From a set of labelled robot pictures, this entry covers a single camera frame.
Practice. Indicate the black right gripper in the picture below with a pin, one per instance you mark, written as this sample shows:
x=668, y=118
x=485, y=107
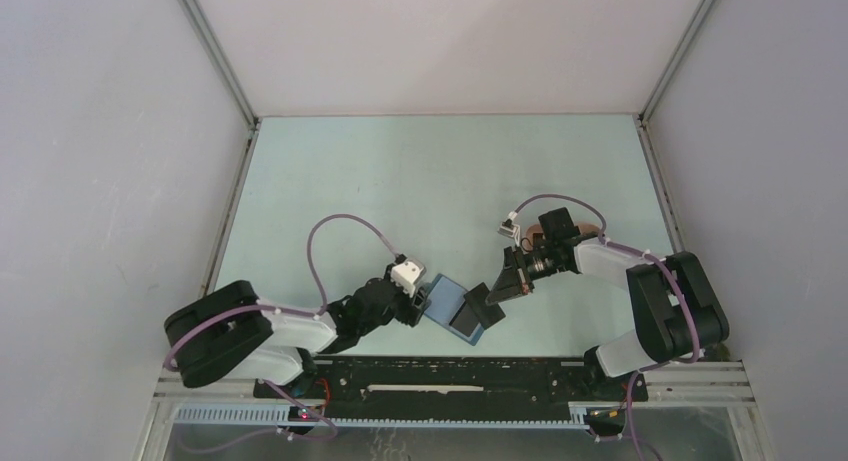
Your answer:
x=514, y=279

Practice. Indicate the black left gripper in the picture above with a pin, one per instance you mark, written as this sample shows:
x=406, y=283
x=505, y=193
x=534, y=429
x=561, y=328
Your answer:
x=419, y=304

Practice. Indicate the blue card holder wallet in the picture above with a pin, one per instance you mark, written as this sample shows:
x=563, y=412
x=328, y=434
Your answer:
x=446, y=297

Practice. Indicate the black credit card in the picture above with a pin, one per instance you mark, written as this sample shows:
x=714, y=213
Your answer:
x=486, y=315
x=465, y=322

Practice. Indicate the pink oval tray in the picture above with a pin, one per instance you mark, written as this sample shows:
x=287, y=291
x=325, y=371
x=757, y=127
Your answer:
x=583, y=227

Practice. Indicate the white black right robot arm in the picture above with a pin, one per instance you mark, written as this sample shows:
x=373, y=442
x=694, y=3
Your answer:
x=675, y=310

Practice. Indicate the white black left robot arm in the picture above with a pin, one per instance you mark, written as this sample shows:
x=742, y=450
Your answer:
x=233, y=334

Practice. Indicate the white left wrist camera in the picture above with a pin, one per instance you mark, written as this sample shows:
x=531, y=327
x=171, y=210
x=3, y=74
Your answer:
x=407, y=274

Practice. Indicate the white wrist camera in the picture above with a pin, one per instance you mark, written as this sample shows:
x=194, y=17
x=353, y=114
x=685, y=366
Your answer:
x=407, y=274
x=509, y=228

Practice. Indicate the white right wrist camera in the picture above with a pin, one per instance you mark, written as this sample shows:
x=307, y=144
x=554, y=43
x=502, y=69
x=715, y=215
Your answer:
x=509, y=228

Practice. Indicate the aluminium frame rail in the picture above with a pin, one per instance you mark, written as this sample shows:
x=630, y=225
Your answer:
x=558, y=380

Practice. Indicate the blue-white cable duct strip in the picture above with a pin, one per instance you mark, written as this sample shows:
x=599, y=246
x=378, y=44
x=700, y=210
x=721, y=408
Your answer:
x=280, y=415

